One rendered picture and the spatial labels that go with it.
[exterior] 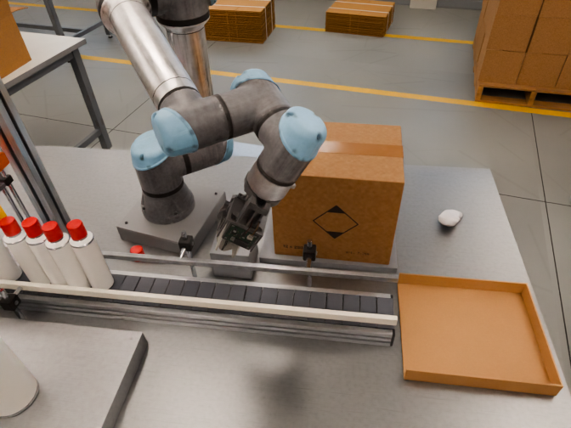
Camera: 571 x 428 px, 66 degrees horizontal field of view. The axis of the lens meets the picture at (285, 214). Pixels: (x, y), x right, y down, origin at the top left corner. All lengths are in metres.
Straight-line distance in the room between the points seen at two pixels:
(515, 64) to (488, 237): 2.63
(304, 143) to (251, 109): 0.11
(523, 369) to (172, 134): 0.85
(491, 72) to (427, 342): 3.02
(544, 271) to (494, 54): 1.85
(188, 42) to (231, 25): 3.87
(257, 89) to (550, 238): 2.22
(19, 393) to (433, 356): 0.83
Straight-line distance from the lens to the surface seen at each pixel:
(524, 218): 2.81
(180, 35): 1.05
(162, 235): 1.24
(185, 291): 1.09
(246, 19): 4.84
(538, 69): 3.90
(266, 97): 0.72
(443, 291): 1.16
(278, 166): 0.69
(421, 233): 1.30
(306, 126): 0.66
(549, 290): 2.47
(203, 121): 0.69
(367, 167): 1.01
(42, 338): 1.13
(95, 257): 1.07
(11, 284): 1.23
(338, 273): 0.98
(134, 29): 0.86
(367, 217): 1.05
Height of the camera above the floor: 1.71
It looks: 42 degrees down
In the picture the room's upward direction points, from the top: 2 degrees counter-clockwise
